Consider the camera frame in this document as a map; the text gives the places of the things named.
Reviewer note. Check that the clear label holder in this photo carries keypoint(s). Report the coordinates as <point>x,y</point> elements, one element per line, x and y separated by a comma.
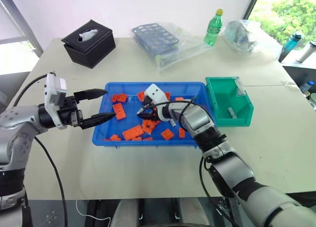
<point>240,88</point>

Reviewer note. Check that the small clear bottle blue cap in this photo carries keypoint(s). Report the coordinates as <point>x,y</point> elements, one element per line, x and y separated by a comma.
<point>307,86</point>

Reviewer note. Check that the large orange toy brick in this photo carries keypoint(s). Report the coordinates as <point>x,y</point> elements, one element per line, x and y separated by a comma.
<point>119,111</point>
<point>133,132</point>

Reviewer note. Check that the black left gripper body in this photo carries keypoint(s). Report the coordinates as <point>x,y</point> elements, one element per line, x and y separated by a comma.
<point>67,111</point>

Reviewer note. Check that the white tissue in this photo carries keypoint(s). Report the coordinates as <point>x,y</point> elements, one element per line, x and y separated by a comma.
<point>87,35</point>

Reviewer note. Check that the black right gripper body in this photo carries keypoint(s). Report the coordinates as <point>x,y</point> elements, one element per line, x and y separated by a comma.
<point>150,106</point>

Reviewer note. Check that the green plastic bin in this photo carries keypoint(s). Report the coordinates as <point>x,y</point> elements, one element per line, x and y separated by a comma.
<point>233,122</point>

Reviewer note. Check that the crumpled clear plastic bag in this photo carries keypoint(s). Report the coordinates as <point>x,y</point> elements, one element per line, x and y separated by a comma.
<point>240,37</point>

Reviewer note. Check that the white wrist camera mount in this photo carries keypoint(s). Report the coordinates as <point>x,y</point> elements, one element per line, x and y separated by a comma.
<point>158,95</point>
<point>53,93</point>

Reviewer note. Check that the blue plastic bin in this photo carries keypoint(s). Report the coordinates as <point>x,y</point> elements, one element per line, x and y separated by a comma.
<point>133,144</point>

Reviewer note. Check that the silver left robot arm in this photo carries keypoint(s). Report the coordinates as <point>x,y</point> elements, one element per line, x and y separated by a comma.
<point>17,118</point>

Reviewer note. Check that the grey rounded shape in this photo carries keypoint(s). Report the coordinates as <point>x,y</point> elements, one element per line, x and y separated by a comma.
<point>192,213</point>
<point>124,214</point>

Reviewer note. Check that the grey window frame post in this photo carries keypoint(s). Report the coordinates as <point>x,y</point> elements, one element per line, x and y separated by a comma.
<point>19,19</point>

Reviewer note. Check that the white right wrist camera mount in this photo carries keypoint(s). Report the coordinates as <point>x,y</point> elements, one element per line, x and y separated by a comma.
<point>158,95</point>

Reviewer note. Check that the small orange toy brick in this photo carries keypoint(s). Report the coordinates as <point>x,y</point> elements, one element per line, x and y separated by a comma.
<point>179,99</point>
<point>182,133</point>
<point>148,127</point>
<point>122,98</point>
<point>115,137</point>
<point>141,96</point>
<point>168,95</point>
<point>148,139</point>
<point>167,134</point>
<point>115,98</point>
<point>137,138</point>

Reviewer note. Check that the white thermos flask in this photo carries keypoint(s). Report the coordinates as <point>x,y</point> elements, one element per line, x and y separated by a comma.
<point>306,51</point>

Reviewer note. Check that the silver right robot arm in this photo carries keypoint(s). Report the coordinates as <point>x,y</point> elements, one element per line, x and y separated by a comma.
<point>229,172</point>

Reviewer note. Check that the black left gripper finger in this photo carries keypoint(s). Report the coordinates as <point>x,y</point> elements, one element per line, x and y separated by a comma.
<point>97,119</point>
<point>91,93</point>

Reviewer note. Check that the blue water bottle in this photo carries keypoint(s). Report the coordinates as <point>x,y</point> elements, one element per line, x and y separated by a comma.
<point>291,44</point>

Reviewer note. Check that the blue test tube rack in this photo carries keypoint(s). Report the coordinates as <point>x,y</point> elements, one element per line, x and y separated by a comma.
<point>158,43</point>

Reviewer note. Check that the clear flat plastic bag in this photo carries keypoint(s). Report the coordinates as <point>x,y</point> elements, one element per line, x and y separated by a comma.
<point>190,47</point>

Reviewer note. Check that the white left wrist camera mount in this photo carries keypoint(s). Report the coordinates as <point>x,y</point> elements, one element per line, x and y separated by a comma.
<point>53,93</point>

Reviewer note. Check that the green plastic bottle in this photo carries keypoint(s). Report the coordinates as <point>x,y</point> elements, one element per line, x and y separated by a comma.
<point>212,29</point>

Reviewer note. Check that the black tissue box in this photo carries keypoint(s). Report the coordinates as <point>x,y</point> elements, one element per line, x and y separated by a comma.
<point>89,54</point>

